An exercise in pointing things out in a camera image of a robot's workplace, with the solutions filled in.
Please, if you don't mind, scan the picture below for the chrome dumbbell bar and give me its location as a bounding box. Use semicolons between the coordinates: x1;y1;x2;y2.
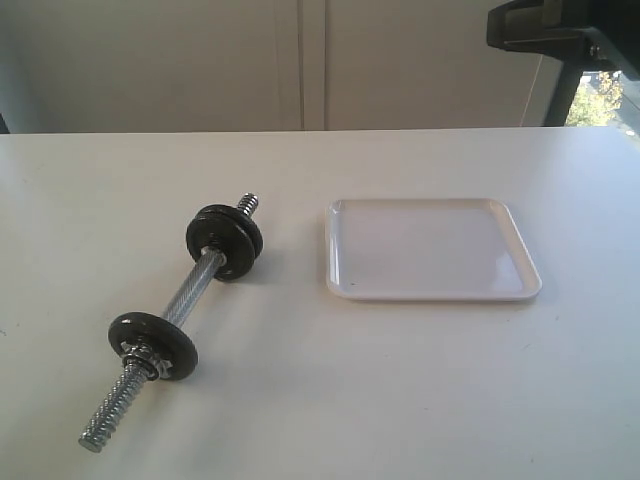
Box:
78;193;264;453

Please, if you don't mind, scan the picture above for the chrome spin lock nut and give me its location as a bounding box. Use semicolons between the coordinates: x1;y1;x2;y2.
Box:
121;341;172;381

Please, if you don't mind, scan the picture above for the black weight plate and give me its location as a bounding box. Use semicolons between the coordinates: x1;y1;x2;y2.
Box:
186;214;257;282
195;204;264;257
108;312;198;381

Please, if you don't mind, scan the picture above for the dark window frame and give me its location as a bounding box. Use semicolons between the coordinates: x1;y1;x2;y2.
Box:
542;63;583;127

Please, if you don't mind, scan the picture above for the white plastic tray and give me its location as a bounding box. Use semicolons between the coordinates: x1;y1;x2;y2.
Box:
325;198;542;302

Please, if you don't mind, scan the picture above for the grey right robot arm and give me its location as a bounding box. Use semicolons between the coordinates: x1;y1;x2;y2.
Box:
486;0;639;81

